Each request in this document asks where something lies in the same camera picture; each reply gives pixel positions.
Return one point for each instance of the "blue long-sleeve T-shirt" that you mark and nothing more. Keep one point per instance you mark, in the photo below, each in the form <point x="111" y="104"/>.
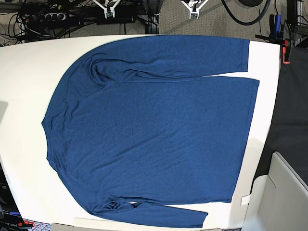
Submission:
<point x="138" y="127"/>

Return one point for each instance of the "black power strip bar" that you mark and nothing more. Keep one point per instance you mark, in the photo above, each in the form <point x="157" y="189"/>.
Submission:
<point x="116" y="20"/>

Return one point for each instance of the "red and black clamp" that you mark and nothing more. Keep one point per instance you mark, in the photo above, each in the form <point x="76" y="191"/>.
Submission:
<point x="286" y="51"/>

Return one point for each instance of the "grey cardboard box edge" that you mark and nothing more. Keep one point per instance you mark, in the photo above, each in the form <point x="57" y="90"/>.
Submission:
<point x="61" y="227"/>

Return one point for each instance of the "white plastic bin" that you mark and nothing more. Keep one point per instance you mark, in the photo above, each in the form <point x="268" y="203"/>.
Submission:
<point x="278" y="201"/>

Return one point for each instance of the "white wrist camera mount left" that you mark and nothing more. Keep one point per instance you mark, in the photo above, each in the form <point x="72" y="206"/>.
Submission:
<point x="194" y="7"/>

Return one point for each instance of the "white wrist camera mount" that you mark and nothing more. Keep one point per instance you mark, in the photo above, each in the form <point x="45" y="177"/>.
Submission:
<point x="194" y="7"/>
<point x="108" y="7"/>

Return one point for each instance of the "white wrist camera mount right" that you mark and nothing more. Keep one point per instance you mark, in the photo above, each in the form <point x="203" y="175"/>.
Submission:
<point x="108" y="7"/>

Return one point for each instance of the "blue handled tool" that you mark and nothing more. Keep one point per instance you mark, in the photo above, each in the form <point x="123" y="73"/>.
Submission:
<point x="277" y="26"/>

